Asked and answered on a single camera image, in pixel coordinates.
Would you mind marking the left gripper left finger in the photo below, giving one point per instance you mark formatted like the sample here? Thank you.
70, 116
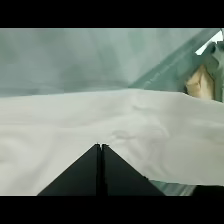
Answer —
78, 176

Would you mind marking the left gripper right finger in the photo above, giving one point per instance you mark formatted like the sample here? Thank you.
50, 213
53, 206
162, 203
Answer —
125, 176

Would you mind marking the white shirt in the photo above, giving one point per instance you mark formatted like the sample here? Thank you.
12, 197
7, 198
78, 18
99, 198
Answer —
100, 123

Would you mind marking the cream garment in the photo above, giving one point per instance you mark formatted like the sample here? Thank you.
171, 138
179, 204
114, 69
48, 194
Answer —
200, 85

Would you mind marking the pale green garment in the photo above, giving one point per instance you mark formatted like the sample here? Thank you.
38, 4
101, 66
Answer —
218, 66

